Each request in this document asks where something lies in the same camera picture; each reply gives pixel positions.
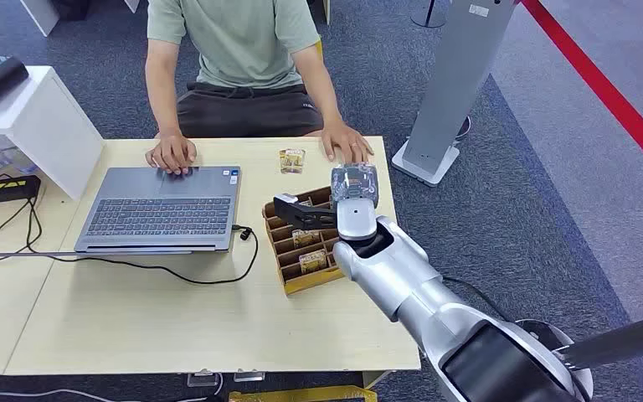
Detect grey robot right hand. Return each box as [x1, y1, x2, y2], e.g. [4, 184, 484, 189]
[273, 162, 380, 230]

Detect person's left hand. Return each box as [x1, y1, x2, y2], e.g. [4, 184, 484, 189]
[321, 122, 375, 164]

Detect person's hand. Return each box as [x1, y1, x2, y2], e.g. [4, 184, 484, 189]
[321, 122, 375, 164]
[145, 132, 198, 177]

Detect gold card in clear sleeve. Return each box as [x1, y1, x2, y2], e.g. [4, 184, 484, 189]
[298, 250, 330, 275]
[278, 147, 306, 175]
[291, 229, 323, 250]

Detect brown slotted card tray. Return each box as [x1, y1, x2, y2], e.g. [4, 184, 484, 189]
[261, 185, 348, 296]

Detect person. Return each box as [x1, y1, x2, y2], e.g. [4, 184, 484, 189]
[144, 0, 375, 177]

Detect person's right hand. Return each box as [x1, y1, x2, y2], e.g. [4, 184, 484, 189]
[145, 132, 198, 177]

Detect grey kiosk stand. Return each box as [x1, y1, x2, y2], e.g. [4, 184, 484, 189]
[392, 0, 520, 188]

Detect round black stand base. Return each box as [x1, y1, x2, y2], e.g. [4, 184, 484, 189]
[409, 0, 449, 29]

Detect grey open laptop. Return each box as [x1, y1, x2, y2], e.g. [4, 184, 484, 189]
[0, 165, 243, 259]

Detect red barrier belt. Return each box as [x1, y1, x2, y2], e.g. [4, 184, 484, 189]
[521, 0, 643, 190]

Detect dark grey metal bar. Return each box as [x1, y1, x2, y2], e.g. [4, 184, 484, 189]
[554, 308, 643, 372]

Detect white cabinet box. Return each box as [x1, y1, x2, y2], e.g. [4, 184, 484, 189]
[0, 65, 106, 201]

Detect black power adapter yellow mark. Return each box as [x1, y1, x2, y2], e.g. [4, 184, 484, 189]
[0, 175, 43, 204]

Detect white furniture panel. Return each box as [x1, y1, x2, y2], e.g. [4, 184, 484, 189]
[18, 0, 61, 38]

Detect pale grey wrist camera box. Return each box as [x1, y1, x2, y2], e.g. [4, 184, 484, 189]
[336, 198, 378, 242]

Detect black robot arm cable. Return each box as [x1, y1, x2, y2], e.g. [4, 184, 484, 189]
[442, 276, 515, 323]

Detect black laptop power cable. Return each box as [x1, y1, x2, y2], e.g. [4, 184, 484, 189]
[0, 197, 260, 286]

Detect yellow frame under table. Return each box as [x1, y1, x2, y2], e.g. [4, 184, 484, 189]
[228, 385, 378, 402]

